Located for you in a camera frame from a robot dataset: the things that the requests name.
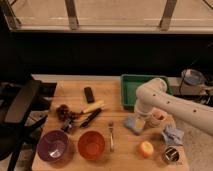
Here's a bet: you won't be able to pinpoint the purple bowl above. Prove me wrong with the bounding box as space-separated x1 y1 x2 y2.
37 130 69 163

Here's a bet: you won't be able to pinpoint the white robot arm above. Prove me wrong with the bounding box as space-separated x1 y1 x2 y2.
134 78 213 136

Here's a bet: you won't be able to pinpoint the black rectangular block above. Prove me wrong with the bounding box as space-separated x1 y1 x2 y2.
84 87 95 103

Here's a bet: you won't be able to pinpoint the silver fork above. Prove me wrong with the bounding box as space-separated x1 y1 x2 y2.
108 121 114 152

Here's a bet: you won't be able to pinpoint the small dark clamp tool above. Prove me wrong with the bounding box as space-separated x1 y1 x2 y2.
61 119 74 133

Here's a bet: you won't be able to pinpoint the crumpled blue cloth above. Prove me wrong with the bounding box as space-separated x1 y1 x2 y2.
162 125 184 146

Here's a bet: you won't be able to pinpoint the orange bowl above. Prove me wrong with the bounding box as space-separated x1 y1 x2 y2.
78 131 105 160

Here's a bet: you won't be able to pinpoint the yellow apple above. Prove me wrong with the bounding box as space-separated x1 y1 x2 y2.
139 141 154 158

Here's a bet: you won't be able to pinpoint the metal tin can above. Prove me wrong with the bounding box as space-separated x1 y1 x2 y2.
162 146 180 164

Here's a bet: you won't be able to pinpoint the black office chair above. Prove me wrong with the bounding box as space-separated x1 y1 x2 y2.
0 79 56 171

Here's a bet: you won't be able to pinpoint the green plastic tray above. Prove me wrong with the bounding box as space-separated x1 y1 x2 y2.
120 74 173 111

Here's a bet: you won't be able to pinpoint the dark red grapes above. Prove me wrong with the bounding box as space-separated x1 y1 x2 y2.
56 104 80 121

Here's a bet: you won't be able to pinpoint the blue sponge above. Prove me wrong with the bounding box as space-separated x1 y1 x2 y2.
124 116 144 135

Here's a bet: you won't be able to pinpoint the yellow banana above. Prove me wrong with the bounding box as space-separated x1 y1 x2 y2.
82 100 104 114

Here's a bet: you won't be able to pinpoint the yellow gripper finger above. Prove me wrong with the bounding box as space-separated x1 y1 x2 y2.
135 117 145 130

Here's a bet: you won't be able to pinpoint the pink cup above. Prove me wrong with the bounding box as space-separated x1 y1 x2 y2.
149 110 167 127

